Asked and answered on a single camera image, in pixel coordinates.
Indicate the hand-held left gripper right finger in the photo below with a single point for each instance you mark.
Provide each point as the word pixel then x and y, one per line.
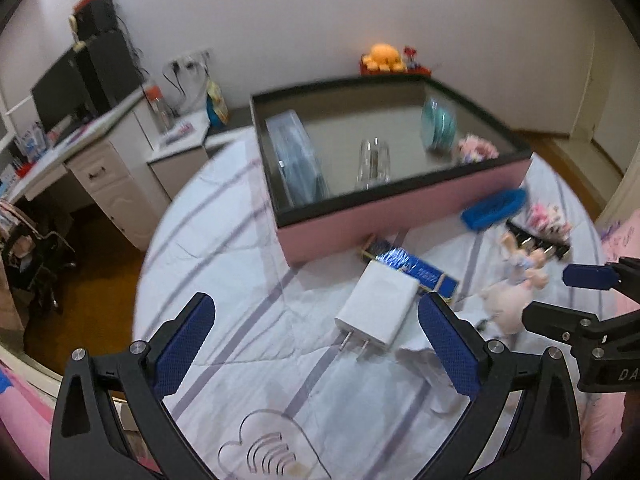
pixel 450 347

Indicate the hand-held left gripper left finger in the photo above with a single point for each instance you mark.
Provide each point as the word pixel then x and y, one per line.
pixel 185 345

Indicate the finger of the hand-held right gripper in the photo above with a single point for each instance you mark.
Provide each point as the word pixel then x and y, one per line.
pixel 555 320
pixel 587 276

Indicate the pink pig figurine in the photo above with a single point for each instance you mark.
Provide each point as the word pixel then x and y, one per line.
pixel 505 307

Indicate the black hair clip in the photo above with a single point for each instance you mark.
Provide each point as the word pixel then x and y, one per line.
pixel 537 242

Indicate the white charger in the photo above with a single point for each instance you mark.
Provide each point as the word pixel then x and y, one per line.
pixel 380 305

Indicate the blue eyeglass case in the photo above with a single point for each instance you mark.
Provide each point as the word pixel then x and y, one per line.
pixel 492 209

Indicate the pink storage box black rim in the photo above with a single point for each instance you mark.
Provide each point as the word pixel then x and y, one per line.
pixel 380 220

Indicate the pink coin purse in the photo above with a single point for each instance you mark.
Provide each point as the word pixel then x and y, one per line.
pixel 477 149

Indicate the clear glass cup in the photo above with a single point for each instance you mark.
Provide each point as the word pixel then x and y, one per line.
pixel 372 165

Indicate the teal box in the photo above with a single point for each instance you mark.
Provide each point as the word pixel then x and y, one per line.
pixel 439 122

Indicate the clear plastic box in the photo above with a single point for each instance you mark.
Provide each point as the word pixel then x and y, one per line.
pixel 297 155

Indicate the pink floral blanket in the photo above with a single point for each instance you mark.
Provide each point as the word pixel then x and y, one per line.
pixel 620 240

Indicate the rabbit figurine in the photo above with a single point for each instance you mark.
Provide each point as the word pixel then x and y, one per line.
pixel 522 260

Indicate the shiny blue packet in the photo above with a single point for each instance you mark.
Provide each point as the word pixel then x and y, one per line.
pixel 425 272

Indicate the round bed striped sheet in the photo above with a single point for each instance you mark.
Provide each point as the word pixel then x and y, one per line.
pixel 240 270

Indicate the black office chair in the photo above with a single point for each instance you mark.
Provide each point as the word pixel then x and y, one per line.
pixel 35 260

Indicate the pink floral cloth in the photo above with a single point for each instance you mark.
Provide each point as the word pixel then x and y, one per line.
pixel 25 425

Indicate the white side cabinet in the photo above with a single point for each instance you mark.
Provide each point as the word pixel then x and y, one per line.
pixel 182 160

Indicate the white desk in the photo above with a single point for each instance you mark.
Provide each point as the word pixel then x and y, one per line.
pixel 100 170

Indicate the white door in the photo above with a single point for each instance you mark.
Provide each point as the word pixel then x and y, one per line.
pixel 607 75

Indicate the red-capped bottle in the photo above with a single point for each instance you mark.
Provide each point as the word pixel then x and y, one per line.
pixel 159 110

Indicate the yellow blue snack bag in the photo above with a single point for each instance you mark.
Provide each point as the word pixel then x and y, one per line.
pixel 217 105

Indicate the black computer monitor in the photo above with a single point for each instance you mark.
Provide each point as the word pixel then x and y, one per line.
pixel 60 95

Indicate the black computer tower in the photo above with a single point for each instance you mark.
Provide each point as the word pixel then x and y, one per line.
pixel 107 72

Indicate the orange octopus plush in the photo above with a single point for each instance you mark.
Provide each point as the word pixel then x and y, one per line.
pixel 385 56

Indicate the black speaker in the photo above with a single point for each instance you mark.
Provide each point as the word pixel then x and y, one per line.
pixel 97 19

